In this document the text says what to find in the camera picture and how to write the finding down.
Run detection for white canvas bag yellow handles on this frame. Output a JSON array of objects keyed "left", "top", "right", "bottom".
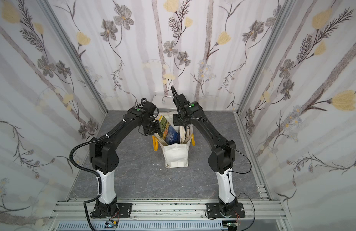
[{"left": 152, "top": 112, "right": 195, "bottom": 168}]

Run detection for black mounting plate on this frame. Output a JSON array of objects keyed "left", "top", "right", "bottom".
[
  {"left": 90, "top": 203, "right": 133, "bottom": 218},
  {"left": 205, "top": 203, "right": 246, "bottom": 219}
]

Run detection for green blue Animal Farm book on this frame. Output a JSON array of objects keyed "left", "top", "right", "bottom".
[{"left": 159, "top": 116, "right": 180, "bottom": 145}]

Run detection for silver aluminium first aid case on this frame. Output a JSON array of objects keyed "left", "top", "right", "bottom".
[{"left": 152, "top": 94, "right": 177, "bottom": 112}]

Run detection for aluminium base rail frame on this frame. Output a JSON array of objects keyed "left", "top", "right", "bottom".
[{"left": 49, "top": 198, "right": 292, "bottom": 231}]

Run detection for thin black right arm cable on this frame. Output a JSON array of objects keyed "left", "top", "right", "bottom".
[{"left": 204, "top": 144, "right": 256, "bottom": 231}]

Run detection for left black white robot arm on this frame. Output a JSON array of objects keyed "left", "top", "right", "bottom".
[{"left": 89, "top": 99, "right": 160, "bottom": 218}]

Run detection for black corrugated cable conduit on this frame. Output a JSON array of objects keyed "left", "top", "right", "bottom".
[{"left": 69, "top": 135, "right": 109, "bottom": 231}]

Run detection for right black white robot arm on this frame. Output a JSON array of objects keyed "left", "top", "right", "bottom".
[{"left": 172, "top": 89, "right": 238, "bottom": 216}]

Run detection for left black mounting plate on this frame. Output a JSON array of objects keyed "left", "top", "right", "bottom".
[{"left": 90, "top": 203, "right": 133, "bottom": 218}]

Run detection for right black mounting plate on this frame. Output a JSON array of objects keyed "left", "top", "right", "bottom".
[{"left": 205, "top": 203, "right": 246, "bottom": 219}]

